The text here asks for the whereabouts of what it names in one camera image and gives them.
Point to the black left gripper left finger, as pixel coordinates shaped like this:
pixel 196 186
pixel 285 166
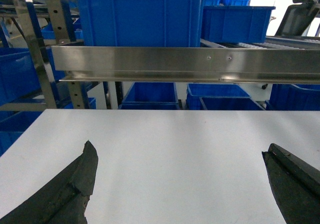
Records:
pixel 64 199

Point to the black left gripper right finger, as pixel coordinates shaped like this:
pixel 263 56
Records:
pixel 295 185

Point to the stainless steel shelf rack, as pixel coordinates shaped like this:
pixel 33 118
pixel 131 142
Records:
pixel 280 61

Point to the blue crate on shelf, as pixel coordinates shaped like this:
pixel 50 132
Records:
pixel 141 23

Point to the blue bin lower right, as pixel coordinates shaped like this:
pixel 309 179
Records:
pixel 294 97

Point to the blue bin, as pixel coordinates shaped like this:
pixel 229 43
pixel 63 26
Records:
pixel 151 96
pixel 235 24
pixel 201 96
pixel 294 97
pixel 19 81

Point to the blue bin far left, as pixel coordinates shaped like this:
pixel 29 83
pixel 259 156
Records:
pixel 19 81

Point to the blue bin lower left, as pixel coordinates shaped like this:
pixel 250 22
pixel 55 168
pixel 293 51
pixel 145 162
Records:
pixel 151 96

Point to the blue bin lower centre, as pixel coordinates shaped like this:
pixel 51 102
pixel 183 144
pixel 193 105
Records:
pixel 201 96

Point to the black mesh office chair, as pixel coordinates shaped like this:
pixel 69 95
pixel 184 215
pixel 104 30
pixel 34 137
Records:
pixel 298 17

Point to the blue bin upper right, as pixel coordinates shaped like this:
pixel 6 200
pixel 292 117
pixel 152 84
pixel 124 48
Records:
pixel 235 24

